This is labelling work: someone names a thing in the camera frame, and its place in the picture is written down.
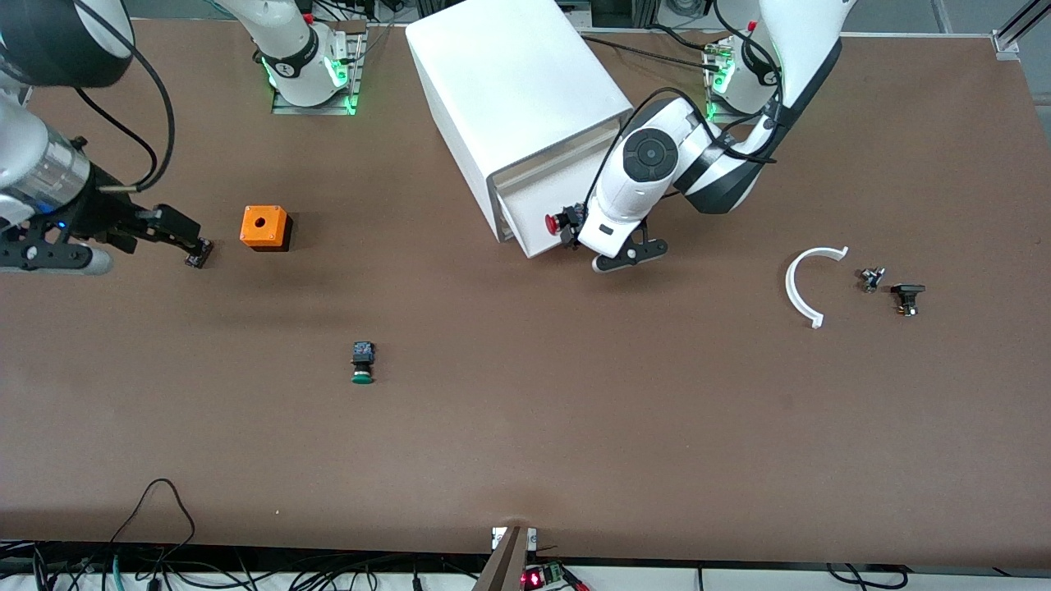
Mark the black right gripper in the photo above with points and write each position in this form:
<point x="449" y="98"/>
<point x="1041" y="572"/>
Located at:
<point x="105" y="212"/>

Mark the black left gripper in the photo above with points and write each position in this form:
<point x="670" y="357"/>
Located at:
<point x="577" y="217"/>

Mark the red mushroom push button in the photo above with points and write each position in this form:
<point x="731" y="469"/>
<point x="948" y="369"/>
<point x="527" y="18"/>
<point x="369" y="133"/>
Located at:
<point x="554" y="222"/>

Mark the white plastic drawer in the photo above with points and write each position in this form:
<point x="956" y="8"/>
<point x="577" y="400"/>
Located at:
<point x="550" y="185"/>

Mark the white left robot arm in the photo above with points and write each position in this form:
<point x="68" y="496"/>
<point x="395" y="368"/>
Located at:
<point x="632" y="197"/>

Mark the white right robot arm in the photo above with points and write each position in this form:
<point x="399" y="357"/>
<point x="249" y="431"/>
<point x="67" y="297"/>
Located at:
<point x="304" y="57"/>

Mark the green mushroom push button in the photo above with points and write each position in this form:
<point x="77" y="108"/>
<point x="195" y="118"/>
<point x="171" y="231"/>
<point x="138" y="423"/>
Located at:
<point x="362" y="361"/>

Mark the orange box with hole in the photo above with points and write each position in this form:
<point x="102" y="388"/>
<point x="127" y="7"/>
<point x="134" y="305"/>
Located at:
<point x="264" y="226"/>

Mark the small board with red display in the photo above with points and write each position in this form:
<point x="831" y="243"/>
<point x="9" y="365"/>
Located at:
<point x="538" y="577"/>

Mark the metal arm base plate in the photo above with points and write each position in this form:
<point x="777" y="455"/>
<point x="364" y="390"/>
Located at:
<point x="328" y="109"/>
<point x="713" y="57"/>

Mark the white semicircular plastic bracket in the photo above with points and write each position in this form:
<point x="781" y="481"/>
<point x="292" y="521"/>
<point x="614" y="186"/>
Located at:
<point x="792" y="287"/>

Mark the small black switch part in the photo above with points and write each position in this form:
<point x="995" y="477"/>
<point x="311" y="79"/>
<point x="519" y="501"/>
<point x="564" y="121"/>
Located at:
<point x="907" y="291"/>

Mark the brown camera mount post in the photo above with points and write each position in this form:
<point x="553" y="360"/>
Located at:
<point x="509" y="566"/>

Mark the aluminium profile frame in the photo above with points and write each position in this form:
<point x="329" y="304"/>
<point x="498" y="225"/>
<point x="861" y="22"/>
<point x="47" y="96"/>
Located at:
<point x="1014" y="29"/>

